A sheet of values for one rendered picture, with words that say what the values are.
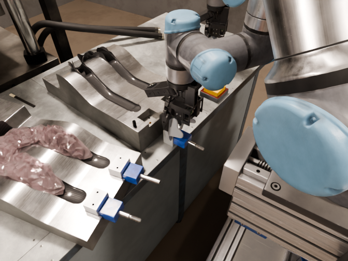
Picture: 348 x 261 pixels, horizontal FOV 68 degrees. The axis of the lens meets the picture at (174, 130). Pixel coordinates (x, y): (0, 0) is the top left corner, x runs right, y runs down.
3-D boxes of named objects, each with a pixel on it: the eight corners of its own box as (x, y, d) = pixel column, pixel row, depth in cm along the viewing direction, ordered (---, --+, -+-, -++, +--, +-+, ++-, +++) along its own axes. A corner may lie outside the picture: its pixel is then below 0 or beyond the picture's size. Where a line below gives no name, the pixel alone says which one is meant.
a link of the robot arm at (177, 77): (158, 64, 60) (177, 49, 64) (159, 81, 63) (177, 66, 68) (186, 74, 57) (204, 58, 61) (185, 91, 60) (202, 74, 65)
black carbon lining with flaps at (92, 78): (167, 95, 87) (165, 71, 80) (133, 120, 78) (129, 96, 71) (99, 61, 102) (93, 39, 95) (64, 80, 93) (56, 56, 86)
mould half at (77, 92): (190, 109, 93) (192, 76, 83) (141, 152, 78) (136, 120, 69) (99, 62, 114) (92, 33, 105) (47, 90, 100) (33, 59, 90)
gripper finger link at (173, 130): (178, 151, 74) (183, 125, 68) (161, 143, 76) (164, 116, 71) (184, 146, 76) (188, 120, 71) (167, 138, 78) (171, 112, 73)
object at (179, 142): (207, 149, 79) (208, 138, 75) (199, 160, 76) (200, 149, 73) (172, 132, 84) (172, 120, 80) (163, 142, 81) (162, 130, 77)
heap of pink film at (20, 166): (98, 149, 72) (91, 129, 66) (56, 203, 60) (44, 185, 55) (25, 125, 78) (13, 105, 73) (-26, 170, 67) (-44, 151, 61)
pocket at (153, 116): (160, 122, 80) (160, 114, 77) (149, 132, 77) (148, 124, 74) (149, 116, 82) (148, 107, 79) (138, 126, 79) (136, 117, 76)
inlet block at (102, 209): (146, 216, 61) (144, 205, 57) (137, 235, 58) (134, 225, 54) (99, 198, 65) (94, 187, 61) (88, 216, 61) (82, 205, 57)
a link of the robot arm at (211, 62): (258, 47, 46) (223, 24, 53) (204, 62, 43) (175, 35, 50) (249, 84, 52) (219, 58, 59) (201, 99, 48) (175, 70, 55)
